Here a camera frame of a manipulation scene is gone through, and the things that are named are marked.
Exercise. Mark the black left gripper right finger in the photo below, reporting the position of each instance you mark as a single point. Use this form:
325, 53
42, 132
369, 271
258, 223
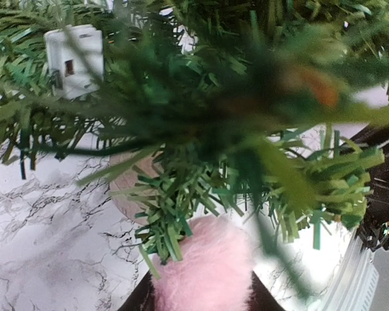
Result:
260, 298

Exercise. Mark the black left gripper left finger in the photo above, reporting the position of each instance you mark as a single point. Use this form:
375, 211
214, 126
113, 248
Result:
142, 297

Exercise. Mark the pink fluffy pompom ornament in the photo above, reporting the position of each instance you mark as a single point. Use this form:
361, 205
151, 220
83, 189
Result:
215, 272

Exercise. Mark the white battery box fairy lights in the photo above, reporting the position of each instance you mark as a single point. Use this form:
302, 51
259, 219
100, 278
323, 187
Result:
69, 77

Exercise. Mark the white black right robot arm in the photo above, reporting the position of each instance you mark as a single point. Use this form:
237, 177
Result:
374, 229

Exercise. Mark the aluminium front rail frame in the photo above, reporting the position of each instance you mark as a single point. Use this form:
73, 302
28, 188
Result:
342, 272

